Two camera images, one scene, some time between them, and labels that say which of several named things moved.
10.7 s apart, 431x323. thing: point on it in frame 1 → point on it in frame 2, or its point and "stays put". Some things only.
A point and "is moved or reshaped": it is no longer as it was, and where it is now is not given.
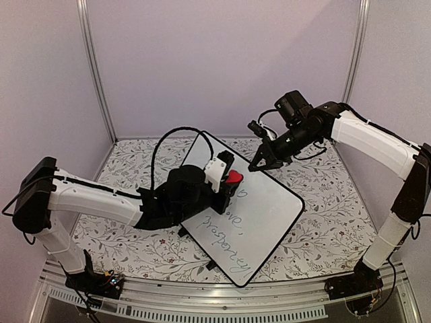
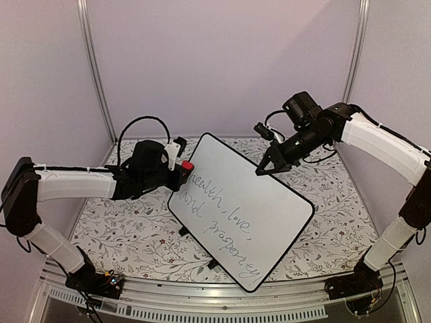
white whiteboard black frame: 256,218 is moved or reshaped
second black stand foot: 211,265 stays put
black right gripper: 270,162 → 275,153
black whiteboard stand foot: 182,231 stays put
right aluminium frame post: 357,52 stays put
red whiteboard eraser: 234,177 is moved or reshaped
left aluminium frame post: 83,17 stays put
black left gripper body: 220,206 → 173,184
